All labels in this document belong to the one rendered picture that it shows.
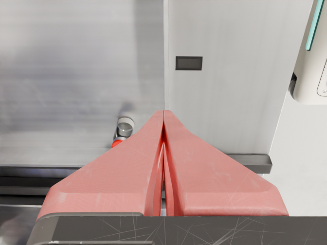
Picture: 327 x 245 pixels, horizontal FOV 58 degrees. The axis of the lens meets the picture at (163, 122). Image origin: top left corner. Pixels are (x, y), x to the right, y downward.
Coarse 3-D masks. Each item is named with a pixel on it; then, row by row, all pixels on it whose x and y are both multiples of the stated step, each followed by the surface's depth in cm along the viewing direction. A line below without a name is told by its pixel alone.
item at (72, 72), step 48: (0, 0) 29; (48, 0) 29; (96, 0) 29; (144, 0) 29; (0, 48) 32; (48, 48) 32; (96, 48) 32; (144, 48) 31; (0, 96) 36; (48, 96) 36; (96, 96) 35; (144, 96) 35; (0, 144) 40; (48, 144) 40; (96, 144) 40
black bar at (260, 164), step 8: (240, 160) 39; (248, 160) 39; (256, 160) 39; (264, 160) 39; (32, 168) 40; (40, 168) 40; (48, 168) 40; (56, 168) 40; (64, 168) 40; (72, 168) 40; (248, 168) 39; (256, 168) 39; (264, 168) 39
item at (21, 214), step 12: (0, 204) 43; (12, 204) 43; (24, 204) 43; (36, 204) 43; (0, 216) 50; (12, 216) 50; (24, 216) 50; (36, 216) 50; (0, 228) 52; (12, 228) 52; (24, 228) 52; (0, 240) 55; (12, 240) 55; (24, 240) 55
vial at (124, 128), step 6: (120, 120) 37; (126, 120) 36; (120, 126) 35; (126, 126) 35; (132, 126) 36; (114, 132) 36; (120, 132) 34; (126, 132) 35; (132, 132) 36; (114, 138) 35; (120, 138) 34; (126, 138) 34
